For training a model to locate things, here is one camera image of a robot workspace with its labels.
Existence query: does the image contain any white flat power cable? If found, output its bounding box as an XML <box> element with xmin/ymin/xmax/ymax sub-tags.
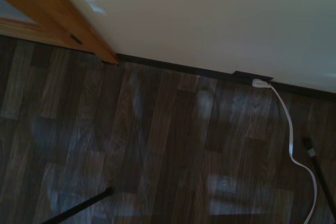
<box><xmin>268</xmin><ymin>84</ymin><xmax>319</xmax><ymax>224</ymax></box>

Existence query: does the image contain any wooden door frame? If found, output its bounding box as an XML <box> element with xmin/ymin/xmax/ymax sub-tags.
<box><xmin>39</xmin><ymin>0</ymin><xmax>122</xmax><ymax>65</ymax></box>

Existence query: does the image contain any dark baseboard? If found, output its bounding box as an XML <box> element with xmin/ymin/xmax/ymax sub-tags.
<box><xmin>117</xmin><ymin>53</ymin><xmax>336</xmax><ymax>102</ymax></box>

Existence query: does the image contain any white power plug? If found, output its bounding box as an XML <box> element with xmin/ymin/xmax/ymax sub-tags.
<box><xmin>251</xmin><ymin>78</ymin><xmax>271</xmax><ymax>89</ymax></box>

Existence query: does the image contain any black wall outlet plate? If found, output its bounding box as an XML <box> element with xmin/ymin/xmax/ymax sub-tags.
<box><xmin>233</xmin><ymin>70</ymin><xmax>274</xmax><ymax>83</ymax></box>

